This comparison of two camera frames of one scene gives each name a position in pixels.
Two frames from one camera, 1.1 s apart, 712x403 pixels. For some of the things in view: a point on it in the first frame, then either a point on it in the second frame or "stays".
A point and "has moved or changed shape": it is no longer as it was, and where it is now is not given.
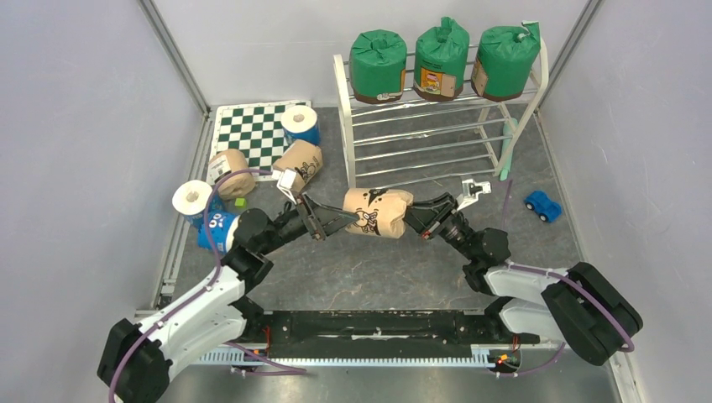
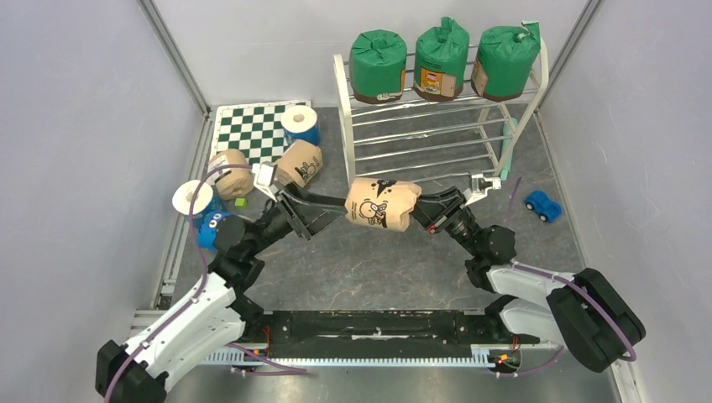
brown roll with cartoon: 306,159 stays
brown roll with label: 235,185 stays
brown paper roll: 381,211 has moved or changed shape
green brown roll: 505,56 stays
